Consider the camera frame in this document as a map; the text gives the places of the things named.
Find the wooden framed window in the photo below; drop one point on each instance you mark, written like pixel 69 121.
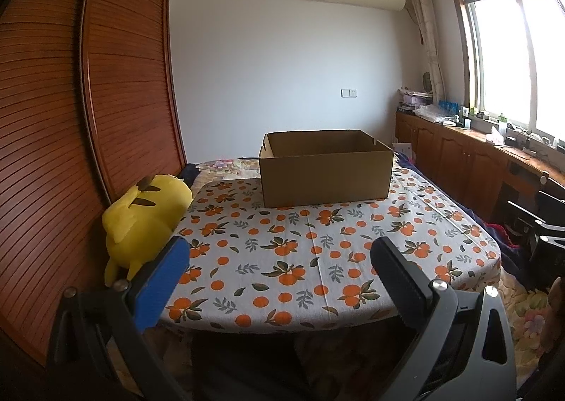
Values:
pixel 507 57

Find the white wall switch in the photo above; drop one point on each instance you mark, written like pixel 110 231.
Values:
pixel 349 93

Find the cardboard box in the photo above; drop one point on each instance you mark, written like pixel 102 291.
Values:
pixel 322 180

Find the stack of small boxes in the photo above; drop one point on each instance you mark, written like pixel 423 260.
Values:
pixel 412 100

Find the row of blue bottles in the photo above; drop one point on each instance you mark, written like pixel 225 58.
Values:
pixel 449 106

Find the person's right hand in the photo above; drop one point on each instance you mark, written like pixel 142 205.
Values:
pixel 555 308

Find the small round fan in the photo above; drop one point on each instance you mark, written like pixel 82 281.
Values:
pixel 427 81

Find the floral blanket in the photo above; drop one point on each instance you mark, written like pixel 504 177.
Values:
pixel 525 321

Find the pale patterned curtain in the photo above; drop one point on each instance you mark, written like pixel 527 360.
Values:
pixel 428 39

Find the green bottle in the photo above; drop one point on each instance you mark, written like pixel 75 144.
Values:
pixel 502 122

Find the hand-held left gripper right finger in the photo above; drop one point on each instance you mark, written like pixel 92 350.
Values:
pixel 397 277

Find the yellow plush toy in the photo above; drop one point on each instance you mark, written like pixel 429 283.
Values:
pixel 141 215

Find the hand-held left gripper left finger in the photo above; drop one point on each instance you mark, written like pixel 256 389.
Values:
pixel 161 282

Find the wooden slatted wardrobe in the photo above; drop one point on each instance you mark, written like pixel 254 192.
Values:
pixel 66 118

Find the clear plastic bags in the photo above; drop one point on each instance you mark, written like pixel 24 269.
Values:
pixel 435 114

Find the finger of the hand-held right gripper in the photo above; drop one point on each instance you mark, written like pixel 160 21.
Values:
pixel 521 216

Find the wooden window cabinet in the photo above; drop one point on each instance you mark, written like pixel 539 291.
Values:
pixel 454 162

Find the orange fruit print tablecloth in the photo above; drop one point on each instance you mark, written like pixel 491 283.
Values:
pixel 247 251

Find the white paper box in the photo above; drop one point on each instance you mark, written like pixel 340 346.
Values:
pixel 402 150

